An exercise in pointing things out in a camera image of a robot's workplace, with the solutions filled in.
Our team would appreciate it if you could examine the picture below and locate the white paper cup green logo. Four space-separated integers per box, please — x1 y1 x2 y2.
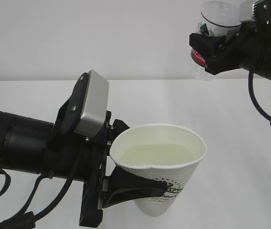
110 124 207 217

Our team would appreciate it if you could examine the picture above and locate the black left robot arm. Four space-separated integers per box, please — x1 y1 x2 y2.
0 71 167 229

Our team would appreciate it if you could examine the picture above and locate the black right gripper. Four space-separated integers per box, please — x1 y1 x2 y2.
189 0 271 75

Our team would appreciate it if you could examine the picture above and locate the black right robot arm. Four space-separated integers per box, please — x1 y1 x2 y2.
189 0 271 80

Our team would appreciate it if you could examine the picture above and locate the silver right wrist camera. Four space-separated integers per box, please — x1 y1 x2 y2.
239 0 257 23

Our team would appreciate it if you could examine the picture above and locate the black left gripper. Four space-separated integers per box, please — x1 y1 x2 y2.
46 73 167 227

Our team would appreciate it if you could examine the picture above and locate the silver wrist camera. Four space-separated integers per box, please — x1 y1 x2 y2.
74 70 109 138
239 0 257 23

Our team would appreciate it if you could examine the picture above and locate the clear Nongfu Spring water bottle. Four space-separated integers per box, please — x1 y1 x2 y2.
189 0 241 81

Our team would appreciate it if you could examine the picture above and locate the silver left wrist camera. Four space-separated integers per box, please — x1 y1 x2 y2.
74 70 109 138

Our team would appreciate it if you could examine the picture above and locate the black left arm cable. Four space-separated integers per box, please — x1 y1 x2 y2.
0 155 79 229

